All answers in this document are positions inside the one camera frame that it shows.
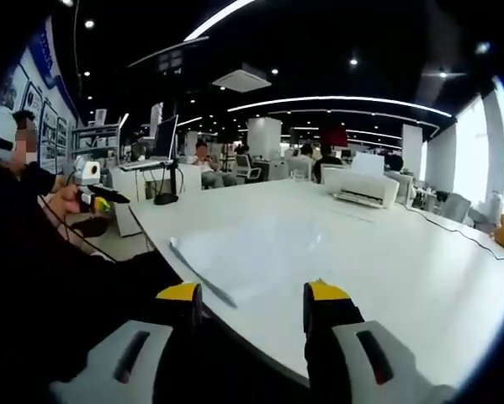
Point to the person's head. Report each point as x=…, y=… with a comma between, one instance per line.
x=23, y=117

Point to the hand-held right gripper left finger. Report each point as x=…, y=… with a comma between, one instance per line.
x=150, y=357

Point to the large bright window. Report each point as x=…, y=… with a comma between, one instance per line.
x=470, y=160

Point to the white printer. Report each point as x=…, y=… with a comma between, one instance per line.
x=361, y=187

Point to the blue white wall poster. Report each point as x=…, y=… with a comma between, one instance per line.
x=49, y=134

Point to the ceiling air conditioner vent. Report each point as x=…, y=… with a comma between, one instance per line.
x=241, y=81

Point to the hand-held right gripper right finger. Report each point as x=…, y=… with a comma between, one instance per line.
x=352, y=357

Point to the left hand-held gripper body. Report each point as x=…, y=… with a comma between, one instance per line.
x=87, y=170

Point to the grey storage shelf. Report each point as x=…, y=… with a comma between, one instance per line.
x=96, y=143

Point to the black monitor on stand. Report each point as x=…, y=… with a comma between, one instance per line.
x=165, y=139

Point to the curved ceiling light strip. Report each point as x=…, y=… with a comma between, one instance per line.
x=340, y=99

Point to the white office chair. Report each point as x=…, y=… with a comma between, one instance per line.
x=247, y=166

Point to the stack of white printing papers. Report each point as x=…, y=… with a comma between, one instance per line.
x=256, y=261

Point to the white keyboard tray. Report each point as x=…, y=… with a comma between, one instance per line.
x=144, y=164

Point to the grey mesh office chair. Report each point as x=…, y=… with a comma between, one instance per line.
x=455, y=208

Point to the long ceiling light strip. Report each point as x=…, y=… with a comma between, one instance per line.
x=218, y=19

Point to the person's left hand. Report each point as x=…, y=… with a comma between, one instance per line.
x=66, y=202

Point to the red hanging banner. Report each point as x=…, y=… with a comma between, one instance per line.
x=335, y=136

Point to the dark hanging ceiling screen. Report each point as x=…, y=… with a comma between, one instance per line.
x=169, y=59

